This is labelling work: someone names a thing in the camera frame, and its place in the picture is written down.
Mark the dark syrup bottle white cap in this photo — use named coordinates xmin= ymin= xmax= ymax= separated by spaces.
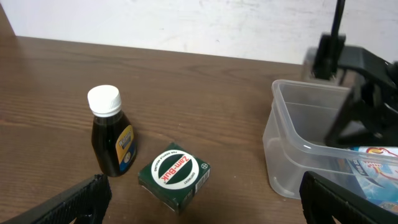
xmin=87 ymin=85 xmax=137 ymax=177

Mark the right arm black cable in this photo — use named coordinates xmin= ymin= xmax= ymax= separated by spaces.
xmin=330 ymin=0 xmax=346 ymax=37

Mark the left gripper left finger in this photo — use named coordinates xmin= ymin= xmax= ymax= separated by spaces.
xmin=5 ymin=174 xmax=112 ymax=224

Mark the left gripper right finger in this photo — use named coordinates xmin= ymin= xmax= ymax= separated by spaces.
xmin=299 ymin=171 xmax=397 ymax=224

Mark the green Zam-Buk ointment box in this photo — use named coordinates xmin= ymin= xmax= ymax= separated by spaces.
xmin=138 ymin=142 xmax=211 ymax=215

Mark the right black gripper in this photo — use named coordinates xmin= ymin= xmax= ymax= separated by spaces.
xmin=312 ymin=34 xmax=397 ymax=148

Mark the blue cooling patch box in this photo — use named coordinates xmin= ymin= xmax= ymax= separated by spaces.
xmin=334 ymin=146 xmax=397 ymax=214

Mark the clear plastic container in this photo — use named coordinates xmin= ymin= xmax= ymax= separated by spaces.
xmin=262 ymin=80 xmax=397 ymax=199

